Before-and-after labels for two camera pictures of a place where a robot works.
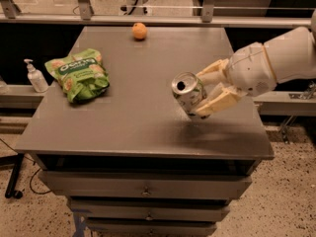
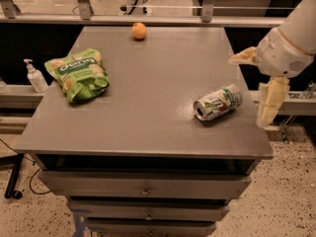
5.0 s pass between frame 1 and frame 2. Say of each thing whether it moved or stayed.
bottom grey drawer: stayed
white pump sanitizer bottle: stayed
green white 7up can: moved
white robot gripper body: moved
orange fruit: stayed
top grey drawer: stayed
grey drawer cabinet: stayed
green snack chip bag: stayed
